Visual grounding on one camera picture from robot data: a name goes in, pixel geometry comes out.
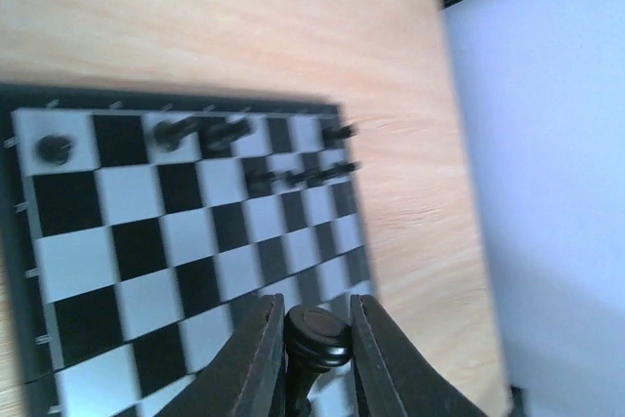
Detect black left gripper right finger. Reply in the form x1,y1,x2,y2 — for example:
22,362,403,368
350,295,483,417

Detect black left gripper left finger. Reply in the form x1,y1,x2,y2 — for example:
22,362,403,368
165,294,286,417

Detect black chess rook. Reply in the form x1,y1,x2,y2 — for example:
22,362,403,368
284,305,353,416

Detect black chess king on board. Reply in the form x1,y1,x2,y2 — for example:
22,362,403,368
200,118,254,152

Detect black corner chess piece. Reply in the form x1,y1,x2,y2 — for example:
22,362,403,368
321,124,358,146

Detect black chess bishop on board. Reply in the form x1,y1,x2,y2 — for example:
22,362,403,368
153,116,199,152

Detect black chess pawn on board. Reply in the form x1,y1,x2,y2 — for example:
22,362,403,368
35,134,74,166

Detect black and grey chessboard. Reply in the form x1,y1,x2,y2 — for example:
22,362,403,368
1,85,373,416

